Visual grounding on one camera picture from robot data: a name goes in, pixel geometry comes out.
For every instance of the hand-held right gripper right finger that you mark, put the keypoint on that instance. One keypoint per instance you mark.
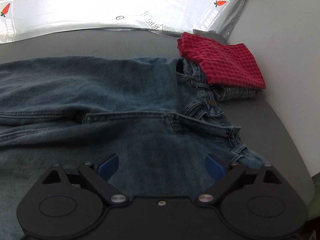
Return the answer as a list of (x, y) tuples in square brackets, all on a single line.
[(215, 166)]

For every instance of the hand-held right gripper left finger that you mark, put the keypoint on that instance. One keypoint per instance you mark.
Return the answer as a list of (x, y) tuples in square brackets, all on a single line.
[(108, 166)]

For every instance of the blue denim jeans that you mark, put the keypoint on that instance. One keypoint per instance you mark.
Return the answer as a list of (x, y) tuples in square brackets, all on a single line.
[(112, 100)]

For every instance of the grey plaid folded cloth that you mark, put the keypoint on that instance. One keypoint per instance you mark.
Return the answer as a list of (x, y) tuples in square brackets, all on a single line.
[(237, 93)]

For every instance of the red checked folded cloth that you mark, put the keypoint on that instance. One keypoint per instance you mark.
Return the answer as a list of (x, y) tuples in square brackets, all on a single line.
[(225, 60)]

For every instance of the white printed sheet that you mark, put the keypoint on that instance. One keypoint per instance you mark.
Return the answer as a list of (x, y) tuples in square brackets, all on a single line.
[(100, 5)]

